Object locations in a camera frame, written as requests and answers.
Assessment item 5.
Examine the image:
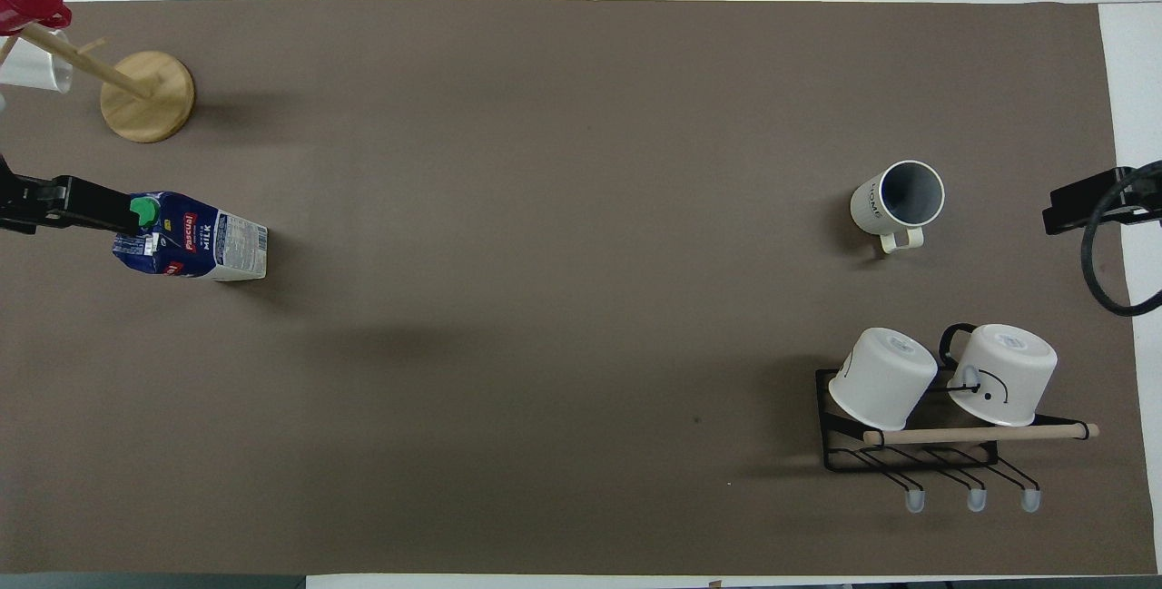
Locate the blue white milk carton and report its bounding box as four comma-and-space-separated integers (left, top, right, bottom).
112, 191, 270, 283

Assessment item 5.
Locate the black wire rack wooden bar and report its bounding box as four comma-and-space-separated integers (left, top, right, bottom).
814, 368, 1100, 515

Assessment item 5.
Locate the black cable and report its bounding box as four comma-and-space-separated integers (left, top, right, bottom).
1079, 160, 1162, 318

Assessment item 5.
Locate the plain white mug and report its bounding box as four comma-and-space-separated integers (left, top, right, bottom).
827, 327, 939, 433

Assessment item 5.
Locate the white glossy cup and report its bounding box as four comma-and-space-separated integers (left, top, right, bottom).
0, 29, 74, 95

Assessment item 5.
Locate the white mug with face drawing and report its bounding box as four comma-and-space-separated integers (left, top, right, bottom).
938, 323, 1059, 428

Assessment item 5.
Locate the white mug with grey inside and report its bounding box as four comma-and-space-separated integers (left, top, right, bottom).
850, 160, 947, 255

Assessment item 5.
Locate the wooden mug tree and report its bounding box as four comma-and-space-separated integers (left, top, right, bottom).
0, 22, 196, 144

